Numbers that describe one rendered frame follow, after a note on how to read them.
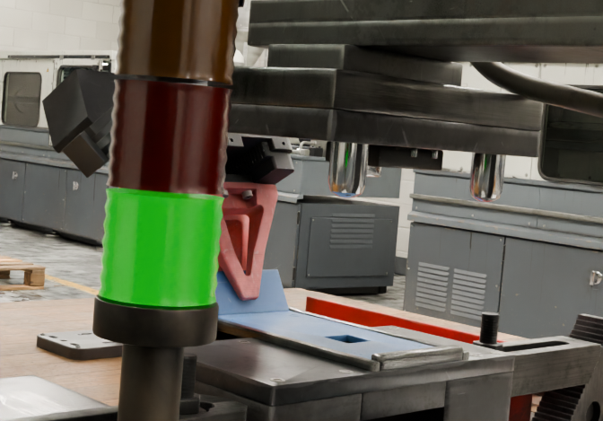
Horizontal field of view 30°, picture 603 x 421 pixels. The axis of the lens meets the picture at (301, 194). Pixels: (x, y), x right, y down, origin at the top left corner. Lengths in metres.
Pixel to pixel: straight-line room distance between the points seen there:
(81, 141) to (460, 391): 0.27
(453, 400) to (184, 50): 0.36
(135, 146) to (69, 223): 9.72
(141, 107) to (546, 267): 5.80
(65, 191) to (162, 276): 9.81
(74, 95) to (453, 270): 5.89
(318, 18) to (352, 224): 7.24
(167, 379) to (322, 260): 7.35
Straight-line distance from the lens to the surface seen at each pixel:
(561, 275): 6.07
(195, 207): 0.35
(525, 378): 0.78
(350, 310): 1.00
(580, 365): 0.83
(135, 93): 0.35
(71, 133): 0.71
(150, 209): 0.35
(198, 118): 0.35
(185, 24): 0.35
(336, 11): 0.61
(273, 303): 0.75
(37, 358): 0.99
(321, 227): 7.66
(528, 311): 6.21
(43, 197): 10.50
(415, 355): 0.63
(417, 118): 0.60
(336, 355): 0.62
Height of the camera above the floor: 1.11
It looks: 3 degrees down
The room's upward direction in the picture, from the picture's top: 5 degrees clockwise
